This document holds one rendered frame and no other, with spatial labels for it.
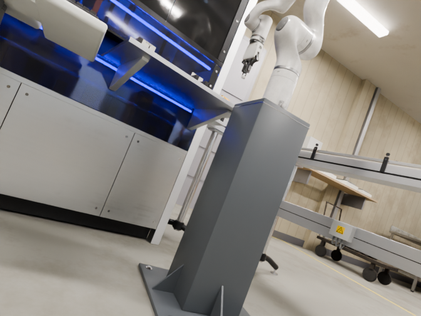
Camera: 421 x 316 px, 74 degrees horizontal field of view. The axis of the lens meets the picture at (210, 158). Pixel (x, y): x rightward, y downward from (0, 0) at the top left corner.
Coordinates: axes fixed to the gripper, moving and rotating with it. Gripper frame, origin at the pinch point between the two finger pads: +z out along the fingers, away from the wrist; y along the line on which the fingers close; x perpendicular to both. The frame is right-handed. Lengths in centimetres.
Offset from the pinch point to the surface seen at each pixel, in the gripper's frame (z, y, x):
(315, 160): 26, -7, -77
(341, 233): 66, -41, -74
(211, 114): 30.7, 6.9, 6.2
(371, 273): 101, 47, -361
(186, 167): 62, 28, -4
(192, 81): 27.8, -12.6, 34.0
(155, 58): 28, -12, 53
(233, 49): -19.6, 26.7, -3.8
